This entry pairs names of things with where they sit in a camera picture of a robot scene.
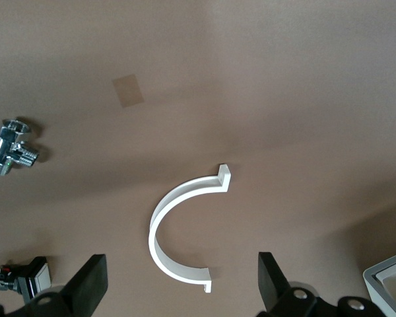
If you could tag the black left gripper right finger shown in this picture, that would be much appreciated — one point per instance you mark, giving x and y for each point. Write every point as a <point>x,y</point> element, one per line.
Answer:
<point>277,290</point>

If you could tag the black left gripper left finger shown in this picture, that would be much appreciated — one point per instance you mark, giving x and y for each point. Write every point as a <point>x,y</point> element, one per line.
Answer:
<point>82,290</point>

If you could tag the white plain drawer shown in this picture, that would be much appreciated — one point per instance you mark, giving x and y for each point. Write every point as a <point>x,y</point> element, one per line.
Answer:
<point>371,280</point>

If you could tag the chrome angle valve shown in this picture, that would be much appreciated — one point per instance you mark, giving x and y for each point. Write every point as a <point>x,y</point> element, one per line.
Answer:
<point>1,152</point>

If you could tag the brown tape patch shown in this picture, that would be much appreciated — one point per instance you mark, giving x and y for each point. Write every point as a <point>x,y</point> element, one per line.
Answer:
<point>128,90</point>

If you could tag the white curved bracket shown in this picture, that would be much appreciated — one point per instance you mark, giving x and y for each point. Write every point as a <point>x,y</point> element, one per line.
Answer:
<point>153,231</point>

